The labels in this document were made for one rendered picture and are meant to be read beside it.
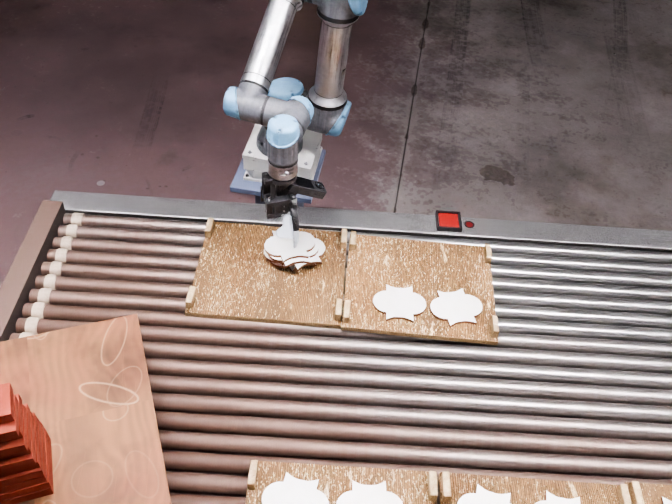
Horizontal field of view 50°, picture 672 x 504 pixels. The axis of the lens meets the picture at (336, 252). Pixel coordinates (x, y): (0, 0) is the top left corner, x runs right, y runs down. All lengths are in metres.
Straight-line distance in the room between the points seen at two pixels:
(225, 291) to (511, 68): 3.30
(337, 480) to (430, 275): 0.67
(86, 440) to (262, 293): 0.61
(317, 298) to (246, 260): 0.24
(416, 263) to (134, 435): 0.92
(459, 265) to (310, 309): 0.46
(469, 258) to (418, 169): 1.82
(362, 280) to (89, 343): 0.73
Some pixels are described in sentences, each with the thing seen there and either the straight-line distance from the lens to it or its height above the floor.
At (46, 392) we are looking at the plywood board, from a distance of 1.70.
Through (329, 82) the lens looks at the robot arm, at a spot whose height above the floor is 1.27.
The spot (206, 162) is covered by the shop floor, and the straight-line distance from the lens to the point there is 3.85.
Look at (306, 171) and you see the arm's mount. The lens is 2.29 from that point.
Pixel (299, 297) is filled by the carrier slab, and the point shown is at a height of 0.94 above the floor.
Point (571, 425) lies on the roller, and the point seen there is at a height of 0.92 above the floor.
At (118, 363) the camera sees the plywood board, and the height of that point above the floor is 1.04.
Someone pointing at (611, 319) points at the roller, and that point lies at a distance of 2.10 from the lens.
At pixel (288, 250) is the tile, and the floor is 0.99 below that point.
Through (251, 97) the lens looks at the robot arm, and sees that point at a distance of 1.82.
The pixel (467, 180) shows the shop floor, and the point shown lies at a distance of 3.86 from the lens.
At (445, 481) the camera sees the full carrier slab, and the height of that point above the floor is 0.96.
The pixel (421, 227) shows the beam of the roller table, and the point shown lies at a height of 0.92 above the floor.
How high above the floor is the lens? 2.40
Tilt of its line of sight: 46 degrees down
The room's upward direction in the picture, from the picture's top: 5 degrees clockwise
